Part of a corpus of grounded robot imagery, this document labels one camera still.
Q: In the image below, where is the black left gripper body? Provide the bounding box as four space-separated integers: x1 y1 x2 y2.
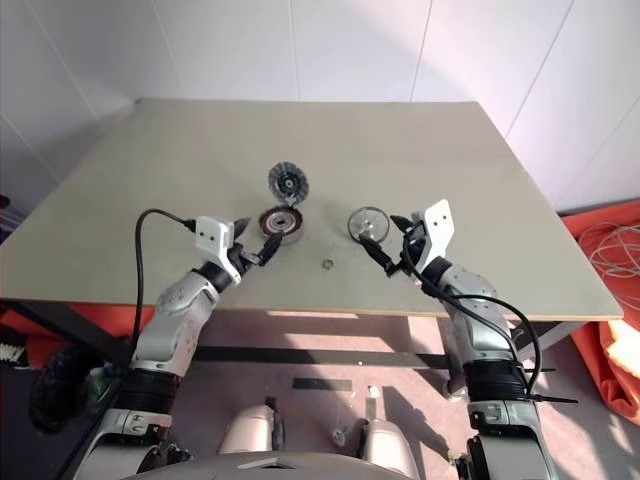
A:
229 242 265 276

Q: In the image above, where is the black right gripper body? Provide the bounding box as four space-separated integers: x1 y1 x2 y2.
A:
396 219 428 272

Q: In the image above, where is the round metal gear part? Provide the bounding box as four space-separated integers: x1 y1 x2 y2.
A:
256 205 304 247

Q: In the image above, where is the silver metal disc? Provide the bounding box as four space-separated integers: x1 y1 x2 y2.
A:
347 206 390 245

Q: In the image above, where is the round dark disc part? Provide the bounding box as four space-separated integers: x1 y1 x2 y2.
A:
267 160 311 205

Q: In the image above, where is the beige table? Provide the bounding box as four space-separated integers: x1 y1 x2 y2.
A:
0 98 625 321

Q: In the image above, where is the orange fabric sheet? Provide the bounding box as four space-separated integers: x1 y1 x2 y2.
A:
558 199 640 426
0 301 157 342

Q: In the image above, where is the beige left robot leg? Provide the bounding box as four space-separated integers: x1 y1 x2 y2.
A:
218 403 287 457

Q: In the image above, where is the beige robot leg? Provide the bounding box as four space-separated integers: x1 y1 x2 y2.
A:
358 418 417 476
218 403 287 457

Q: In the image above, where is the beige right robot leg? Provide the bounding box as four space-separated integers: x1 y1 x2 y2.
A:
358 418 417 476

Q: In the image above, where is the silver robot torso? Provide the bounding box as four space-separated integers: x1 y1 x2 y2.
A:
124 448 401 480

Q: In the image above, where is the black round bristly object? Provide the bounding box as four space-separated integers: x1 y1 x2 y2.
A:
28 344 97 437

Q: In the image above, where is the black and white brush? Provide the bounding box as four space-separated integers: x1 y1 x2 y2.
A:
0 339 27 367

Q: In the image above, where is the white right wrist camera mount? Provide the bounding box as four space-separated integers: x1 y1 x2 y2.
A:
412 198 457 271

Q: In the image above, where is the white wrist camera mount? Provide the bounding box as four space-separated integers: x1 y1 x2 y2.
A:
193 215 241 284
412 198 457 271

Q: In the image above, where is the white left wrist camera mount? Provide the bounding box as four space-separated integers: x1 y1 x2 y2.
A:
193 215 241 284

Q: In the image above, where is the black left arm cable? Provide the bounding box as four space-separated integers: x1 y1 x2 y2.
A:
44 208 197 480

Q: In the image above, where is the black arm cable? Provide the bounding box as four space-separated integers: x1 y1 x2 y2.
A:
44 208 197 480
399 227 544 401

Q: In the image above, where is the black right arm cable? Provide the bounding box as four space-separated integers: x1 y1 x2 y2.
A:
399 227 544 401

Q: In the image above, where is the white coiled cable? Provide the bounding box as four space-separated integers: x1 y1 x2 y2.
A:
588 221 640 282

